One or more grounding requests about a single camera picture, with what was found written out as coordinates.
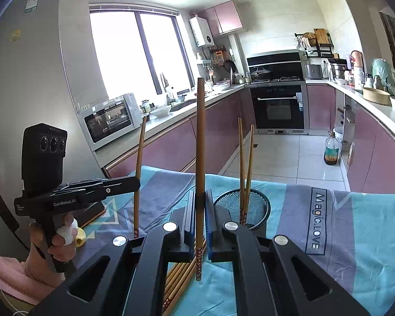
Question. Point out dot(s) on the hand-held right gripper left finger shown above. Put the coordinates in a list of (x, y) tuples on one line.
[(191, 219)]

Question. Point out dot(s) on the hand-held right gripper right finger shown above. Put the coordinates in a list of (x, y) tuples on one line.
[(212, 223)]

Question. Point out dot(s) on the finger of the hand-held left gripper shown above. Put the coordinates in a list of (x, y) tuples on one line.
[(115, 187)]

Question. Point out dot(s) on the wooden chopstick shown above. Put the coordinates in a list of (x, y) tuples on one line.
[(250, 158), (140, 158), (241, 158), (200, 138)]

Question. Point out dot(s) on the black mesh utensil holder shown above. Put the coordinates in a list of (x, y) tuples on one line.
[(260, 210)]

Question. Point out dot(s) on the bunch of wooden chopsticks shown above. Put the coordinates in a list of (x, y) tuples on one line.
[(179, 279)]

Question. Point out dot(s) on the person's left forearm pink sleeve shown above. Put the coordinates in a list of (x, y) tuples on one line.
[(10, 276)]

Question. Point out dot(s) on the person's left hand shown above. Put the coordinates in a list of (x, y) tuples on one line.
[(64, 247)]

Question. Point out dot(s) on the dark flat box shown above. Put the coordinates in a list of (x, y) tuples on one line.
[(89, 212)]

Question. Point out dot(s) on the small yellow object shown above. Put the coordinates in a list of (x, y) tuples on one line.
[(80, 238)]

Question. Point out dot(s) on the grey refrigerator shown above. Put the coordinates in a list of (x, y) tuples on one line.
[(36, 89)]

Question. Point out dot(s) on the teal and grey tablecloth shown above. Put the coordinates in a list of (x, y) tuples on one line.
[(283, 210)]

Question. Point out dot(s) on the pink base cabinets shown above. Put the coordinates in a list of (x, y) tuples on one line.
[(184, 144), (381, 158)]

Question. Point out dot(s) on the white microwave oven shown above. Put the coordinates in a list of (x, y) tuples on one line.
[(131, 112)]

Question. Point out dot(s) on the white bowl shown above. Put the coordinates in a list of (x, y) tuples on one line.
[(160, 112)]

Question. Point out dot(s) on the kitchen window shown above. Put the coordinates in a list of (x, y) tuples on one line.
[(118, 56)]

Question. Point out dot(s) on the built-in black oven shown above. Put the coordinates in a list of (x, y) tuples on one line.
[(279, 112)]

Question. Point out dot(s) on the oil bottle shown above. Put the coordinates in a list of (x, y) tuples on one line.
[(331, 151)]

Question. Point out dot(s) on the white bucket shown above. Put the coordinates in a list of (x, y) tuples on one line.
[(338, 135)]

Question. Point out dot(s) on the cooking pot with lid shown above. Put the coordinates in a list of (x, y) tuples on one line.
[(260, 74)]

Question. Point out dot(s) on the hanging frying pan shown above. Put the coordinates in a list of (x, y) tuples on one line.
[(229, 65)]

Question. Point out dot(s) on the black range hood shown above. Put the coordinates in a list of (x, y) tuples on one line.
[(273, 61)]

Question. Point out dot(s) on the white water heater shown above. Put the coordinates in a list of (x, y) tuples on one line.
[(202, 33)]

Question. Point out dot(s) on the stainless steel pot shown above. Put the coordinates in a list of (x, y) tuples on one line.
[(338, 70)]

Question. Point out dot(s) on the round beige basin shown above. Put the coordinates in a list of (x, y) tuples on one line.
[(377, 96)]

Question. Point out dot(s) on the green plastic bag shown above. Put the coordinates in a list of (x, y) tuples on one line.
[(383, 72)]

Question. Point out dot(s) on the pink wall cabinet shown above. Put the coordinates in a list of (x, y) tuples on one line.
[(228, 18)]

